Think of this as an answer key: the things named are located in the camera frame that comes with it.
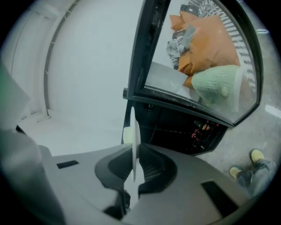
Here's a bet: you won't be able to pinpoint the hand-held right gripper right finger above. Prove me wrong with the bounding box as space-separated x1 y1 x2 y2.
138 143 177 195

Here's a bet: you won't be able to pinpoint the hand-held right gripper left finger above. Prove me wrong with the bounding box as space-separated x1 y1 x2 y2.
94 144 133 190

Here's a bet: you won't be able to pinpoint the white thin plate item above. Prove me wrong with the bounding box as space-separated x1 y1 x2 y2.
122 106 146 211

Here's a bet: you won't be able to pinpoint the pale yellow block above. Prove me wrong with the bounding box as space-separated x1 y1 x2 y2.
122 126 133 145

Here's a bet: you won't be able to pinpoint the black cabinet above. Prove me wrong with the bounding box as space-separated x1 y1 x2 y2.
121 100 228 157

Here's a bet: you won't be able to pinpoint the person's yellow shoe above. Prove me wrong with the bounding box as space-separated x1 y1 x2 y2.
229 166 243 178
249 149 265 163

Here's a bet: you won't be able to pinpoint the mint green knit cloth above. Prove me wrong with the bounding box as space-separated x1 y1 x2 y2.
191 64 244 113

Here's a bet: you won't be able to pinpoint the person's leg in jeans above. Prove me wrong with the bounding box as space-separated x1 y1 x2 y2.
236 158 277 198

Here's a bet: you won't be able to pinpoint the gray crumpled cloth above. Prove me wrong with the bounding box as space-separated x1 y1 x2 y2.
165 34 191 69

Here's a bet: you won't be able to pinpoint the white trim strip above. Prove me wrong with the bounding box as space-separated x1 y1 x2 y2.
43 0 80 117

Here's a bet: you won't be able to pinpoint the gray flat panel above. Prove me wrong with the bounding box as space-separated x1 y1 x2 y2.
0 62 31 132

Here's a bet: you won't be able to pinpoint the large orange pillow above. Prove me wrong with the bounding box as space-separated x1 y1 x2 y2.
178 15 241 76

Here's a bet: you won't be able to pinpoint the black-framed glass door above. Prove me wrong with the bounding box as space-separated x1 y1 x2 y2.
126 0 264 128

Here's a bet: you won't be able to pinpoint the small orange pillow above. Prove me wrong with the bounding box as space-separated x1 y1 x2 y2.
169 11 191 32

